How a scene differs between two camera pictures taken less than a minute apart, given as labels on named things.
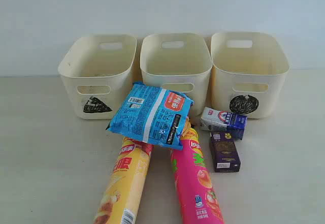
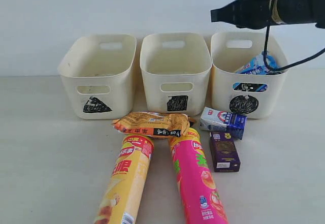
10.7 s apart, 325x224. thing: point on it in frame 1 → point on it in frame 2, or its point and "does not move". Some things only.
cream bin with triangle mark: [98, 70] does not move
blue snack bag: [153, 115] → [256, 66]
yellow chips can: [119, 202] does not move
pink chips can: [198, 199] does not move
